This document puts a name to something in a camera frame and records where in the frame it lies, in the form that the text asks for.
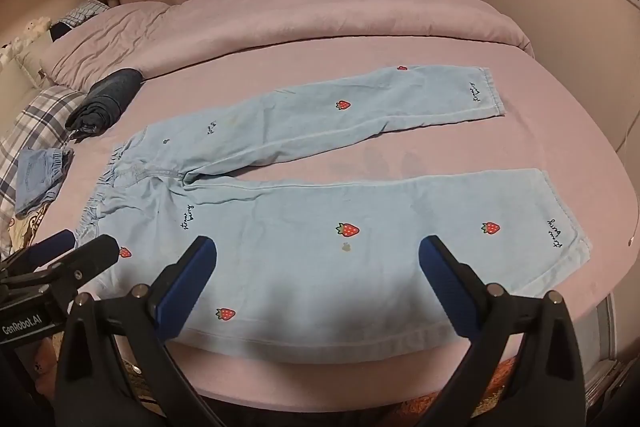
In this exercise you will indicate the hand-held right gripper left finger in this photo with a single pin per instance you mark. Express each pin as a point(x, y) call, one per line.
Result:
point(192, 274)

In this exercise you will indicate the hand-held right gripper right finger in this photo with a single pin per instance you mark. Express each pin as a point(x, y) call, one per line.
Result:
point(442, 279)

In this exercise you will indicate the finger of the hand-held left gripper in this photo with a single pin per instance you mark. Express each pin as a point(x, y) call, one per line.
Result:
point(55, 241)
point(95, 254)

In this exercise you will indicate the light blue strawberry pants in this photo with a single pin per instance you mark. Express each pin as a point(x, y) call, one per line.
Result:
point(300, 267)

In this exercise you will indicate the cartoon print sheet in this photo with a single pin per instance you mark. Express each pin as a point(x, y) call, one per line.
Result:
point(25, 227)

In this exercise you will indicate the small blue denim shorts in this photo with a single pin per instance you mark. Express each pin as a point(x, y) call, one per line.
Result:
point(37, 177)

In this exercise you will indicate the orange patterned cloth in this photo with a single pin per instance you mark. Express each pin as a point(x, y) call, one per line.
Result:
point(497, 387)

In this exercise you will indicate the plaid pillow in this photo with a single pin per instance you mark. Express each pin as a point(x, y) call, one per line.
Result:
point(35, 117)

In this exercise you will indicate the dark grey folded garment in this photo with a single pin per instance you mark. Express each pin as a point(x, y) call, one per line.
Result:
point(107, 99)

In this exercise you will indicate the cream pillow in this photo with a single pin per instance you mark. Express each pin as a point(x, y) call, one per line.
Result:
point(32, 57)

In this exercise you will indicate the white plush toy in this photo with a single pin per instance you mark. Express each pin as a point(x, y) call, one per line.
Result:
point(35, 26)

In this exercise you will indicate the blue white checked cloth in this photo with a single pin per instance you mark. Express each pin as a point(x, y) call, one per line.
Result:
point(85, 12)

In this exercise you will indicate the pink duvet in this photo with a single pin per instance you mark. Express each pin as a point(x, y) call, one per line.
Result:
point(300, 17)

